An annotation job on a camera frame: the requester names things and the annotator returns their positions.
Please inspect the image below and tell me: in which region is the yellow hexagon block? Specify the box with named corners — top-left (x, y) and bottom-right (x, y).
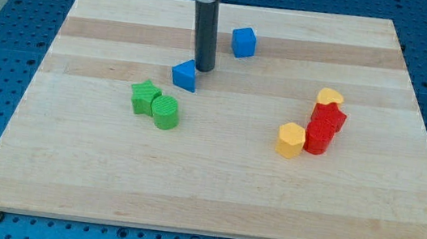
top-left (275, 122), bottom-right (306, 159)

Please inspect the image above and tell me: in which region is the green star block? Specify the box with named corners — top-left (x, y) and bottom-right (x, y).
top-left (131, 79), bottom-right (162, 117)

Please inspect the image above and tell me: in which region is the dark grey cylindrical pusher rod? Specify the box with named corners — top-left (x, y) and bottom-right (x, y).
top-left (194, 1), bottom-right (220, 72)

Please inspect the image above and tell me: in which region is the yellow heart block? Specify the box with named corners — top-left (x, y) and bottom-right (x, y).
top-left (316, 87), bottom-right (344, 106)

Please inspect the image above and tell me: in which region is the red star block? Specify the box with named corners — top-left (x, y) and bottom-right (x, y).
top-left (310, 102), bottom-right (348, 132)

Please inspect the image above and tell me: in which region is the green cylinder block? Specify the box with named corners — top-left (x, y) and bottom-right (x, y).
top-left (152, 96), bottom-right (179, 130)

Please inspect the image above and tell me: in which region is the blue cube block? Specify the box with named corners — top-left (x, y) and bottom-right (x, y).
top-left (231, 28), bottom-right (257, 58)

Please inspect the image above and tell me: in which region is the light wooden board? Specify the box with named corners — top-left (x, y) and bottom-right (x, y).
top-left (0, 0), bottom-right (427, 239)

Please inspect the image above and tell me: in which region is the red cylinder block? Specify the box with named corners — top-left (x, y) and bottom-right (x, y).
top-left (304, 120), bottom-right (335, 155)

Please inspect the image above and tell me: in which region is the blue triangular prism block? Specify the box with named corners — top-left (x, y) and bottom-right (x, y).
top-left (171, 60), bottom-right (196, 92)

